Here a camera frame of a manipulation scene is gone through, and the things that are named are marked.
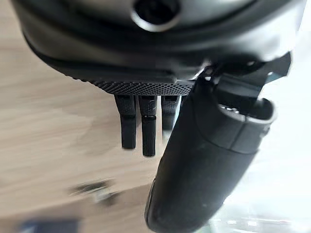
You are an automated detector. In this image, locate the blue folder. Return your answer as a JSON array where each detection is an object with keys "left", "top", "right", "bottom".
[{"left": 20, "top": 217, "right": 81, "bottom": 233}]

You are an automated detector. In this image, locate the small dark blurred object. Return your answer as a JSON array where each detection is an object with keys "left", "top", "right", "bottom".
[{"left": 68, "top": 178, "right": 122, "bottom": 203}]

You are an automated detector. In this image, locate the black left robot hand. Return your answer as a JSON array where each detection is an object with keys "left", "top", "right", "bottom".
[{"left": 9, "top": 0, "right": 307, "bottom": 233}]

